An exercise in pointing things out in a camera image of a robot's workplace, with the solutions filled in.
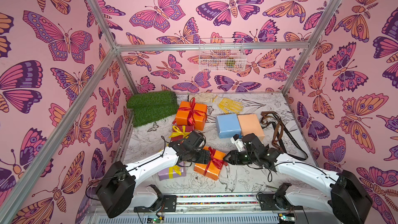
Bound yellow ribbon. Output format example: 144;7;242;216
168;125;192;140
168;165;182;179

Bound purple gift box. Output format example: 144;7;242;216
158;163;187;180

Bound peach gift box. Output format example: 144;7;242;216
237;114;265;141

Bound orange gift box front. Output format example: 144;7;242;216
194;146;228;180

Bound light blue gift box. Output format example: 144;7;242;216
216;114;241;139

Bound brown ribbon bow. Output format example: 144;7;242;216
260;111;285;151

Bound black printed ribbon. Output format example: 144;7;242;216
283;126;308;161

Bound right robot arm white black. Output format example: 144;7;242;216
224;133;373;224

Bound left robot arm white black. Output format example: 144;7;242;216
95;131;210;218

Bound yellow ribbon on red box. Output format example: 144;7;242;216
168;125;192;140

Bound dark red gift box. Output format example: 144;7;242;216
170;125;195;142

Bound large orange gift box back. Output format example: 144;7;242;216
172;101;208;131

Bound white work glove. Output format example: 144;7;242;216
188;92;216;104

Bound green artificial grass mat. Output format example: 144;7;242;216
126;91;179;127

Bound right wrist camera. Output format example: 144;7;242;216
230;134;246;152

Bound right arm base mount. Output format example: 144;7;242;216
256;183;303;212

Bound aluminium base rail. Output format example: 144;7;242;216
83;193;339;224

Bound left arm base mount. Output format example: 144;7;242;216
131;185;177;213

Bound white wire basket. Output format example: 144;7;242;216
198;43;247;73

